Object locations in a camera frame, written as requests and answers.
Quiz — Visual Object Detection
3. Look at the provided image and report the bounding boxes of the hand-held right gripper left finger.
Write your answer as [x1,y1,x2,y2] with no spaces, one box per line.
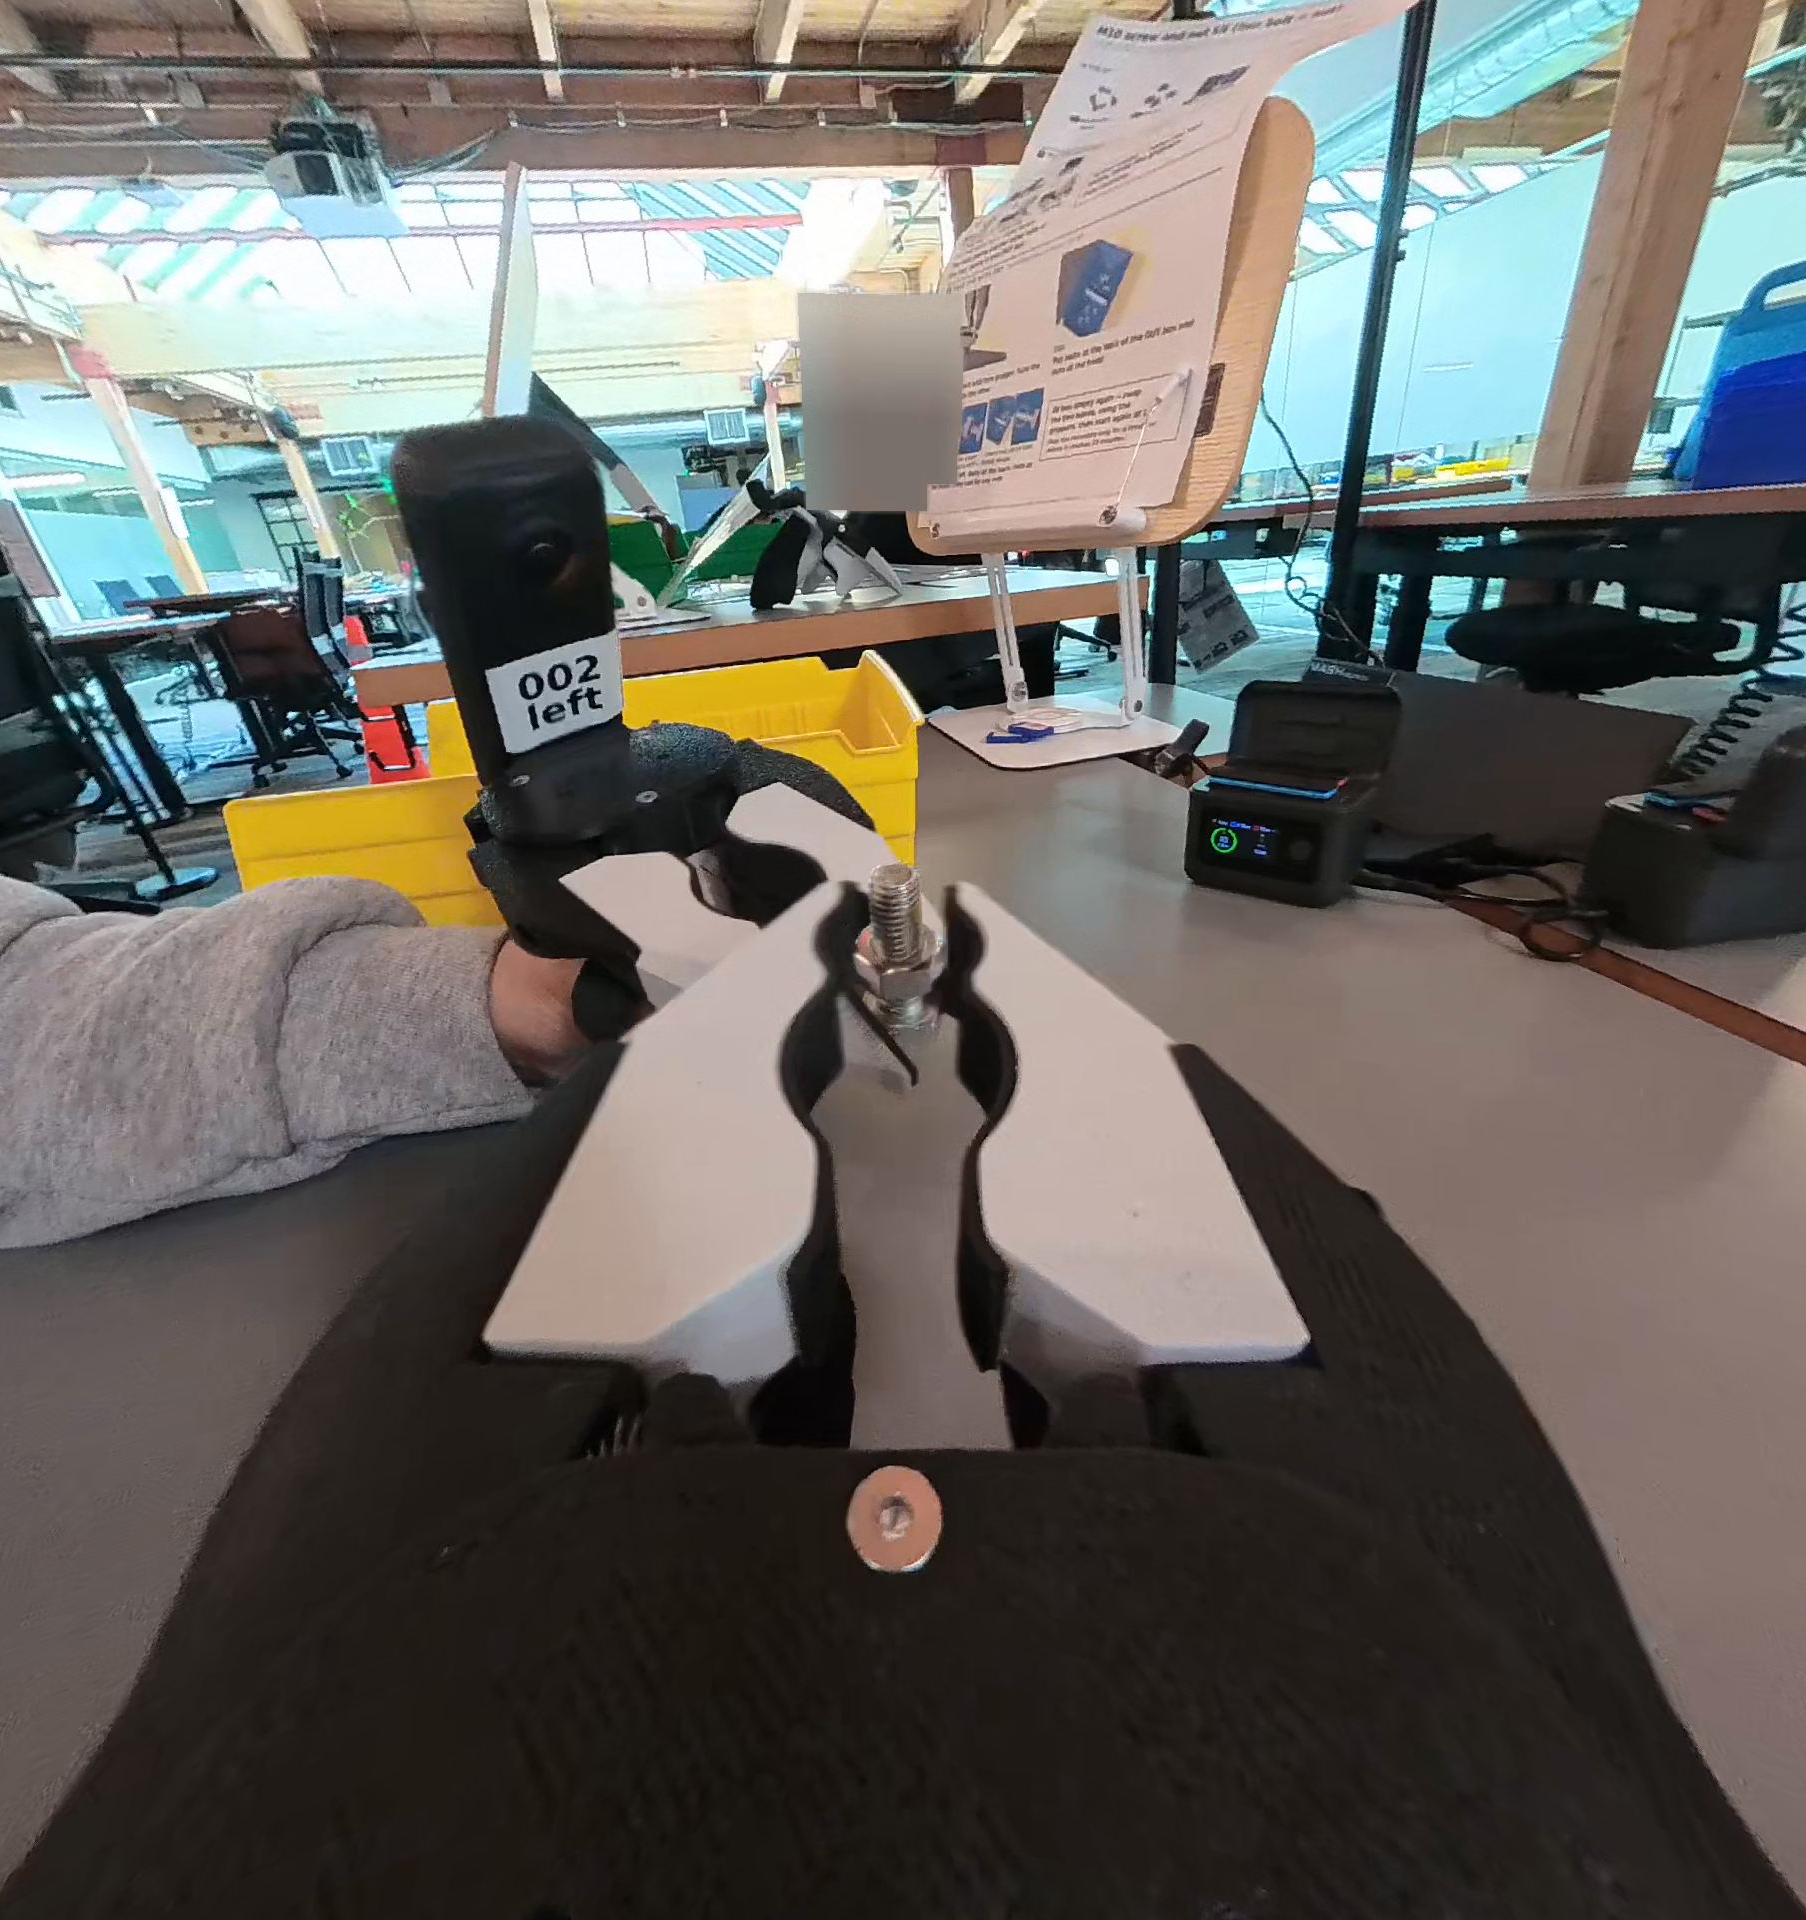
[481,880,860,1446]

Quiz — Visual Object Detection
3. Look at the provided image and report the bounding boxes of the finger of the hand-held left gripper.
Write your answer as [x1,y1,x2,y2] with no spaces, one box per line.
[562,853,768,1005]
[691,789,879,930]

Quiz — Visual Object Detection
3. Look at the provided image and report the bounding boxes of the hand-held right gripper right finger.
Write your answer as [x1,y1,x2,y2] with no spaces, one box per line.
[944,880,1316,1451]

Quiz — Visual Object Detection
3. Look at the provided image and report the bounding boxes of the steel hex bolt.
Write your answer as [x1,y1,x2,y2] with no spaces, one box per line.
[863,862,946,1041]

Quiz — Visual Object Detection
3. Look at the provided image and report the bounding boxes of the steel hex nut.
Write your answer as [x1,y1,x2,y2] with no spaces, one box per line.
[846,928,946,1005]

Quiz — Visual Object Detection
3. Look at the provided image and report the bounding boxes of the yellow bin with yellow dividers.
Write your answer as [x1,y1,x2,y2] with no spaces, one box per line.
[223,651,929,932]

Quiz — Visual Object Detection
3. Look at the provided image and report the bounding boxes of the person's left forearm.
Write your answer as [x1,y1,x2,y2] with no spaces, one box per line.
[0,858,536,1251]

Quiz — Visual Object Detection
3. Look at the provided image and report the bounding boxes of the person's left hand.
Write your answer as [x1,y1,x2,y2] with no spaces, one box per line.
[486,934,607,1093]

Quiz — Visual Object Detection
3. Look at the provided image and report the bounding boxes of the dark office chair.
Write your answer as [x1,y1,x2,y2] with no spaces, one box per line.
[221,599,365,789]

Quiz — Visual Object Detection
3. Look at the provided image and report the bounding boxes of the long wooden table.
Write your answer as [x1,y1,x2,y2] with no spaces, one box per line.
[351,569,1197,708]

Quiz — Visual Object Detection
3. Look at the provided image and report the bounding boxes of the black and white tool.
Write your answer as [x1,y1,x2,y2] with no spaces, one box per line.
[750,481,905,609]

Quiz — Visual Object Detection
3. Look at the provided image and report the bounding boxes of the black charger with display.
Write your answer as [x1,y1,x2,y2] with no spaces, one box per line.
[1183,678,1404,910]

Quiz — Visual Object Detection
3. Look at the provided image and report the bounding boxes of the black office chair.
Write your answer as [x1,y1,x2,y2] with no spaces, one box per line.
[0,510,223,910]
[1445,599,1730,699]

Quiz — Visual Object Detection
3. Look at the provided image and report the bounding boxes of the printed white sign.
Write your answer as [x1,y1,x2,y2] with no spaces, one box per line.
[1176,576,1262,673]

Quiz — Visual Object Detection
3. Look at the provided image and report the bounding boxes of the ceiling projector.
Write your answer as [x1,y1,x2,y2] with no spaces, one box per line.
[265,112,396,212]

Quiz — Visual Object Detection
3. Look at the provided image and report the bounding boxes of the grey box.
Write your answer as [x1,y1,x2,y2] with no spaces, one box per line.
[1360,671,1697,871]

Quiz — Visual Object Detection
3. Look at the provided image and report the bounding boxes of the black charging dock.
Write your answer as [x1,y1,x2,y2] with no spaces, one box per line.
[1582,718,1806,951]

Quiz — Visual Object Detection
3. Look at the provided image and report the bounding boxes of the printed instruction sheet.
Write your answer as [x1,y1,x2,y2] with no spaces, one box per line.
[925,0,1429,539]

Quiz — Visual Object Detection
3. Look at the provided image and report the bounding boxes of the wooden document stand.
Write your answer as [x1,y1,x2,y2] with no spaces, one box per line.
[903,94,1318,773]

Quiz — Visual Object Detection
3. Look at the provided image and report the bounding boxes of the black light stand pole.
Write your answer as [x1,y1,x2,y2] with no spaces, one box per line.
[1335,0,1440,661]

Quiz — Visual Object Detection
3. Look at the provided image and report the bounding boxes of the wooden table with black legs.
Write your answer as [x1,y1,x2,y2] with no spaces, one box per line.
[1189,476,1806,676]

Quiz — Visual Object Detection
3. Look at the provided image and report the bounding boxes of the tall blue plastic crate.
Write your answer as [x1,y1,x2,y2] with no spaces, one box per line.
[1668,252,1806,490]

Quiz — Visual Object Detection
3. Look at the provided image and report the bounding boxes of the black coiled cable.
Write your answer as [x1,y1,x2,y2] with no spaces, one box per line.
[1690,576,1806,783]

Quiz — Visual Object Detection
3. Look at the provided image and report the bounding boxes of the pale wooden post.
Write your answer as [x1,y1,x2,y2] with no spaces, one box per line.
[1525,0,1767,490]

